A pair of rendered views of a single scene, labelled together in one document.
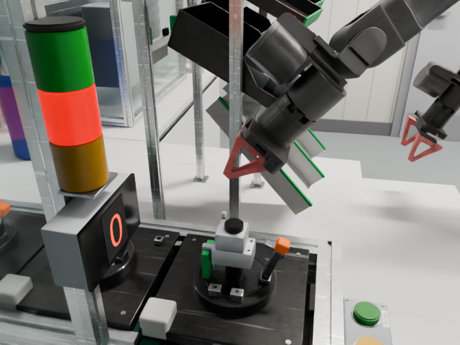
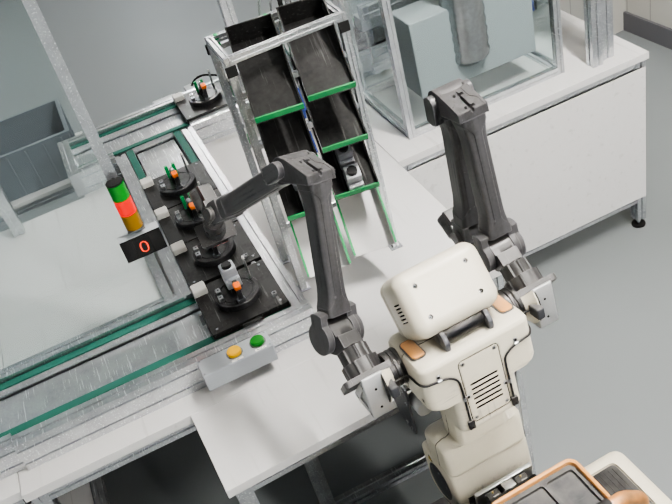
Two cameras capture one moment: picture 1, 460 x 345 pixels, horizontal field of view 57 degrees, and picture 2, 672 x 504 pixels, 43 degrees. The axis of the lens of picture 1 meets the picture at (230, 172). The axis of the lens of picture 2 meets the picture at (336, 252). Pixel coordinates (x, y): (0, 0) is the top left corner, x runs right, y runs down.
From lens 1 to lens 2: 2.20 m
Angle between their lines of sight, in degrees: 54
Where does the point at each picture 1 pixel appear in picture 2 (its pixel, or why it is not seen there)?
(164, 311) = (197, 289)
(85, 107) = (121, 207)
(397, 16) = (218, 206)
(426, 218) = not seen: hidden behind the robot
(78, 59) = (115, 195)
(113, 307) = (194, 277)
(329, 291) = (267, 325)
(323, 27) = not seen: outside the picture
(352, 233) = (379, 314)
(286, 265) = (266, 301)
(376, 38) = (207, 213)
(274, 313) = (229, 316)
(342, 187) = not seen: hidden behind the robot
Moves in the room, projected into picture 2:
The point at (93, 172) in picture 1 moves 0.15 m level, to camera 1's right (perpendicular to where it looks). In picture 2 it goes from (129, 226) to (151, 247)
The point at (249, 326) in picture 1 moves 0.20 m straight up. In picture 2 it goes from (216, 315) to (194, 263)
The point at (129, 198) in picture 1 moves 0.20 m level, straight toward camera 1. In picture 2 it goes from (155, 236) to (102, 279)
